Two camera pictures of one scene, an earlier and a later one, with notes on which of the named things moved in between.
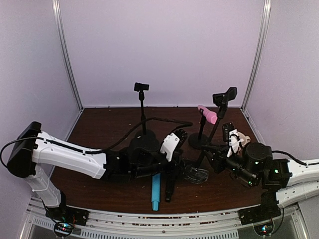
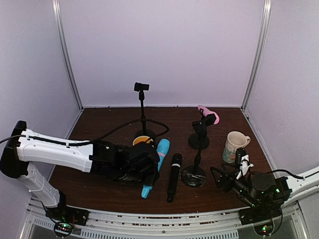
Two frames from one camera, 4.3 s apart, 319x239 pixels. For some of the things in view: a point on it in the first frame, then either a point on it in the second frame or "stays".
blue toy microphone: (156, 191) → (162, 148)
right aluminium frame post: (261, 40) stays
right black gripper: (217, 158) → (231, 181)
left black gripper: (172, 166) → (151, 174)
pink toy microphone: (211, 116) stays
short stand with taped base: (198, 175) → (195, 175)
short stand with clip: (197, 140) stays
